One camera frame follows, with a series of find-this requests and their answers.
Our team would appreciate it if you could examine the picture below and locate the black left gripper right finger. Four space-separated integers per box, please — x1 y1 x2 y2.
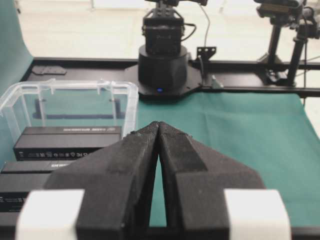
158 122 266 230

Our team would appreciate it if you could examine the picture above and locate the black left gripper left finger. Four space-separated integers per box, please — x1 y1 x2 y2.
44 121 160 232

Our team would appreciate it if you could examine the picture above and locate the black realsense box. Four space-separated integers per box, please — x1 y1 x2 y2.
13 126 122 161
0 173 51 213
0 160 75 174

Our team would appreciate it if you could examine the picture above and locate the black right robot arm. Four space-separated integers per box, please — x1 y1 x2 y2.
138 0 203 89

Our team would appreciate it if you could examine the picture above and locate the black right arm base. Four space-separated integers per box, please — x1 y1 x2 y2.
124 60 216 99

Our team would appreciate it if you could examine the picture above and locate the clear plastic storage case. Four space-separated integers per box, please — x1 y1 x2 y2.
0 78 139 163

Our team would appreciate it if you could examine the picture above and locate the green table cloth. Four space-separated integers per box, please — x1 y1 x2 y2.
0 0 320 228

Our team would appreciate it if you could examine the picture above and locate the black table frame rail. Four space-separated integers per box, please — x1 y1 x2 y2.
26 57 320 99

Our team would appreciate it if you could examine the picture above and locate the black camera stand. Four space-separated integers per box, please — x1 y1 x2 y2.
255 0 320 87

